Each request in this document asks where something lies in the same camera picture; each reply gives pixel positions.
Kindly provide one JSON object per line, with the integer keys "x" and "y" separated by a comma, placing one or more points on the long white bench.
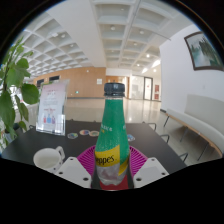
{"x": 200, "y": 123}

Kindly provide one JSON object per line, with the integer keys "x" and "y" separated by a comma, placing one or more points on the clear acrylic sign stand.
{"x": 51, "y": 103}

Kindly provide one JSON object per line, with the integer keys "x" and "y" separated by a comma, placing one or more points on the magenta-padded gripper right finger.
{"x": 150, "y": 170}

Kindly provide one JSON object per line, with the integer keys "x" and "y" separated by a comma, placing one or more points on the green plastic drink bottle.
{"x": 111, "y": 133}

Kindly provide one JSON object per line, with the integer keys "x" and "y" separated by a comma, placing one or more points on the group of ceiling lights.
{"x": 155, "y": 63}

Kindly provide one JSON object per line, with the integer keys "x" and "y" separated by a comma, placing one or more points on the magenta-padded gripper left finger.
{"x": 71, "y": 171}

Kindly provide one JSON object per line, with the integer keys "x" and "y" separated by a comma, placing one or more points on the black-framed glass door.
{"x": 148, "y": 88}

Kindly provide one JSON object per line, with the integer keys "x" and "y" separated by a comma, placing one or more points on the framed landscape painting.
{"x": 206, "y": 51}

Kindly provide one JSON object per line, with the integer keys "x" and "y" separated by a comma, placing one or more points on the white dotted mug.
{"x": 46, "y": 158}

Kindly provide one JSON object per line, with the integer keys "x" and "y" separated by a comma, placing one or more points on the black metal chair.
{"x": 186, "y": 154}
{"x": 154, "y": 124}
{"x": 167, "y": 136}

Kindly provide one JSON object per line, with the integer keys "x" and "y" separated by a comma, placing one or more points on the green leafy potted plant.
{"x": 15, "y": 75}

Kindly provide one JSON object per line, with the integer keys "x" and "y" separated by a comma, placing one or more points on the small round blue badge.
{"x": 131, "y": 137}

